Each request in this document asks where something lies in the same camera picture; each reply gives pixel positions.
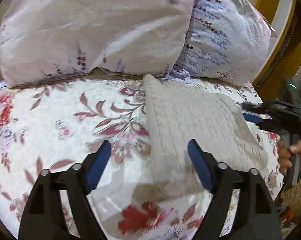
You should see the beige cable knit sweater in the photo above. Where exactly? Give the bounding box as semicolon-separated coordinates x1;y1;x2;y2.
137;75;269;202

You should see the person's right hand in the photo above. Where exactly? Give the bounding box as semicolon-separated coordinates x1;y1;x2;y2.
278;140;301;176

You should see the lavender print pillow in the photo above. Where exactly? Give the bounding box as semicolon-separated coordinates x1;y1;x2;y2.
170;0;278;87

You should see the floral white bed sheet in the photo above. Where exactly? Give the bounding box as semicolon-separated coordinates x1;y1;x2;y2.
0;76;285;240

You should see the wooden bed headboard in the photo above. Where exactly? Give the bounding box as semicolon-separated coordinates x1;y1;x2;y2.
253;0;301;101

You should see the pink floral pillow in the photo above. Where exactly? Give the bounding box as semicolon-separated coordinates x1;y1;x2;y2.
0;0;195;87

